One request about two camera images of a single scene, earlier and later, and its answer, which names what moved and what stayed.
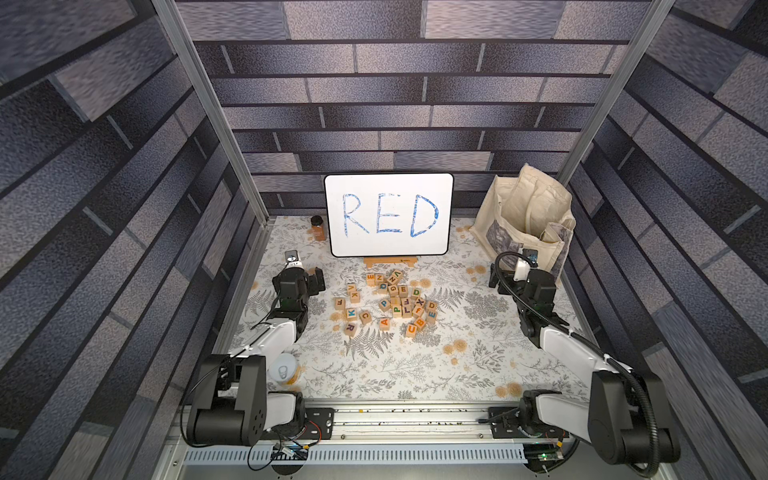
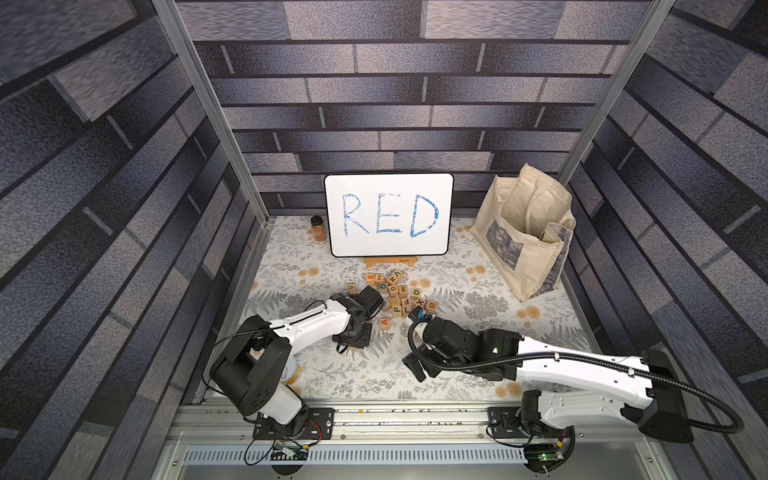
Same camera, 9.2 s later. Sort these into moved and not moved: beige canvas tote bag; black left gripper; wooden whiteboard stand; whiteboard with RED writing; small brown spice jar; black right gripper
Moved: black left gripper; black right gripper
Not moved: small brown spice jar; whiteboard with RED writing; wooden whiteboard stand; beige canvas tote bag
